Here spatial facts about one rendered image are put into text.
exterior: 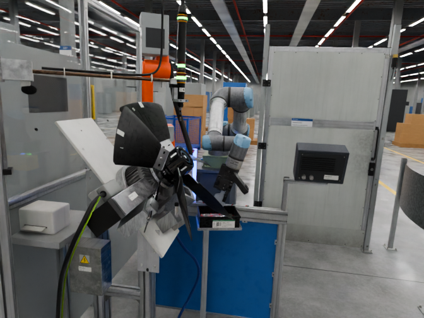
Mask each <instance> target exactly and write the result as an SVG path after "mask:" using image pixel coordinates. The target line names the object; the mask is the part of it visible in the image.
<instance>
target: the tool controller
mask: <svg viewBox="0 0 424 318"><path fill-rule="evenodd" d="M349 155H350V153H349V151H348V150H347V148H346V146H345V145H340V144H319V143H297V145H296V151H295V161H294V166H293V175H294V180H297V181H306V182H322V183H331V184H343V182H344V178H345V173H346V167H347V164H348V158H349Z"/></svg>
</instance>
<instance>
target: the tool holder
mask: <svg viewBox="0 0 424 318"><path fill-rule="evenodd" d="M168 83H169V88H172V99H173V102H189V100H185V99H178V84H177V79H170V82H168Z"/></svg>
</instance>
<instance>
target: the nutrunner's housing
mask: <svg viewBox="0 0 424 318"><path fill-rule="evenodd" d="M178 14H185V15H186V14H187V8H186V5H185V0H180V5H179V12H178ZM177 84H178V99H184V94H185V83H177ZM183 106H184V104H183V102H178V107H183Z"/></svg>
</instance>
